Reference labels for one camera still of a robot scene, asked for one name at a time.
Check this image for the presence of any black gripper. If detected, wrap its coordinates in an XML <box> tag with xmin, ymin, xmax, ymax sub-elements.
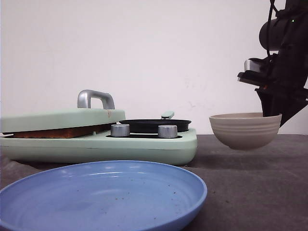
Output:
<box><xmin>238</xmin><ymin>47</ymin><xmax>308</xmax><ymax>127</ymax></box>

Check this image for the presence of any beige ribbed bowl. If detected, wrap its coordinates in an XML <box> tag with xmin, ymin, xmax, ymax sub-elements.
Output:
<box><xmin>209</xmin><ymin>113</ymin><xmax>282</xmax><ymax>150</ymax></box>

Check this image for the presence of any bread slice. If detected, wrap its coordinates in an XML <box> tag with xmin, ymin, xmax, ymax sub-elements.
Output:
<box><xmin>13</xmin><ymin>123</ymin><xmax>114</xmax><ymax>139</ymax></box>

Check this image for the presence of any mint green breakfast maker base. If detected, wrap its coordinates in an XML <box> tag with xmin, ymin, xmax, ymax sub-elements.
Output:
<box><xmin>0</xmin><ymin>128</ymin><xmax>197</xmax><ymax>166</ymax></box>

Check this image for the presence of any right silver knob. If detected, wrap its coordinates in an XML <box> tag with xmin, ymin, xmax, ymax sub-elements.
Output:
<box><xmin>158</xmin><ymin>125</ymin><xmax>178</xmax><ymax>139</ymax></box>

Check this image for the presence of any silver knob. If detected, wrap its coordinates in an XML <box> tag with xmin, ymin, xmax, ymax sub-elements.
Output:
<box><xmin>111</xmin><ymin>124</ymin><xmax>130</xmax><ymax>137</ymax></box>
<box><xmin>158</xmin><ymin>125</ymin><xmax>178</xmax><ymax>139</ymax></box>

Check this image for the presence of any left silver knob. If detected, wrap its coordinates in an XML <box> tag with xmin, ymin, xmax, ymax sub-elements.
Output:
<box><xmin>111</xmin><ymin>124</ymin><xmax>130</xmax><ymax>137</ymax></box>

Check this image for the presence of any blue plate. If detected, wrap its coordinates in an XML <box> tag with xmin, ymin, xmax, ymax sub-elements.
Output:
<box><xmin>0</xmin><ymin>161</ymin><xmax>207</xmax><ymax>231</ymax></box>

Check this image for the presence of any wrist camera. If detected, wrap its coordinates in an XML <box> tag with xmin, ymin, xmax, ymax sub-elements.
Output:
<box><xmin>244</xmin><ymin>57</ymin><xmax>270</xmax><ymax>73</ymax></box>

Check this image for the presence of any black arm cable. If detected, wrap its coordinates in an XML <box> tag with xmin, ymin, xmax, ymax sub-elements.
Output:
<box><xmin>266</xmin><ymin>0</ymin><xmax>277</xmax><ymax>57</ymax></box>

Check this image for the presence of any black frying pan mint handle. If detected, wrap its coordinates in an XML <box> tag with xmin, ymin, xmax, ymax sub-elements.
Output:
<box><xmin>119</xmin><ymin>111</ymin><xmax>191</xmax><ymax>133</ymax></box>

